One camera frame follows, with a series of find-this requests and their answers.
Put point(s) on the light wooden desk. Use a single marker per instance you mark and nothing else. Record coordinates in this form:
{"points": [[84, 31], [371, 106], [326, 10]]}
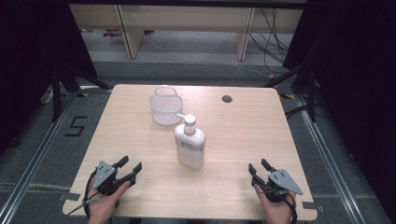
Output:
{"points": [[186, 18]]}

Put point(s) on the white pump bottle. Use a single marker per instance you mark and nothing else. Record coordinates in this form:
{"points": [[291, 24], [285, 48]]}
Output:
{"points": [[190, 146]]}

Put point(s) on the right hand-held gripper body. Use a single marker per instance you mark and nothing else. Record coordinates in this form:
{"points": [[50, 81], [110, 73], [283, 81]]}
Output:
{"points": [[283, 182]]}

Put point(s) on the person's right hand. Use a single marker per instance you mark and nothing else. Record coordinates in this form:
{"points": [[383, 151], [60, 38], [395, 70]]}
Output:
{"points": [[275, 211]]}

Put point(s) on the clear plastic bowl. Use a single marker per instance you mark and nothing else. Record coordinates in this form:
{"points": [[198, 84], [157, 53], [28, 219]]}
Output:
{"points": [[166, 109]]}

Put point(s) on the yellow black floor tape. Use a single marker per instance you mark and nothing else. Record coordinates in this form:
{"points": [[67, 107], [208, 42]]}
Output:
{"points": [[288, 96], [82, 94]]}

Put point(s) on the dark curtain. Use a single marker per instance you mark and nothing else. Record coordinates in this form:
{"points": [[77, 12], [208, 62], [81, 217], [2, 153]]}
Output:
{"points": [[31, 62], [358, 77]]}

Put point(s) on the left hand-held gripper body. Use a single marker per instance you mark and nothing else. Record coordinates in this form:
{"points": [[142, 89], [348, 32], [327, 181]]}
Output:
{"points": [[104, 174]]}

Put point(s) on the aluminium floor rail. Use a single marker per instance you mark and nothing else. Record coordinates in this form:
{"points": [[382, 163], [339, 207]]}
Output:
{"points": [[34, 155], [330, 161]]}

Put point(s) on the black metal stand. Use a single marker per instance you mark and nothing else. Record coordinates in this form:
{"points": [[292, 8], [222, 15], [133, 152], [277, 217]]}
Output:
{"points": [[310, 93], [56, 93]]}

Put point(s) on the person's left hand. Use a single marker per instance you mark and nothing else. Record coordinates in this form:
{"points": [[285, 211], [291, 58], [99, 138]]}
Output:
{"points": [[104, 205]]}

